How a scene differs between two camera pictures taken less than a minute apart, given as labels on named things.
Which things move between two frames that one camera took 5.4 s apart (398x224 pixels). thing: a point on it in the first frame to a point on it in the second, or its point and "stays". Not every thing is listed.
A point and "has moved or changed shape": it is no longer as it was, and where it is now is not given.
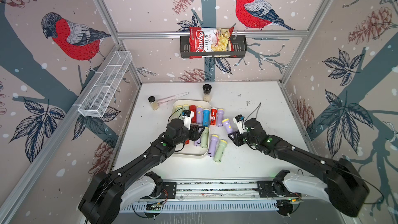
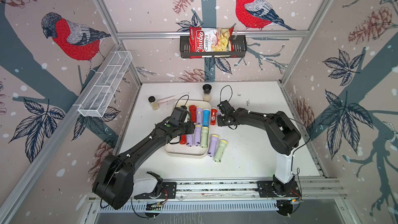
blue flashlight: x=206 y=117 stays
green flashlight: x=219 y=153 stays
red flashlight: x=193 y=108 stays
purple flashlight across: x=227 y=126 has moved or changed shape
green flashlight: x=204 y=138 stays
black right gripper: x=236 y=138 to x=219 y=124
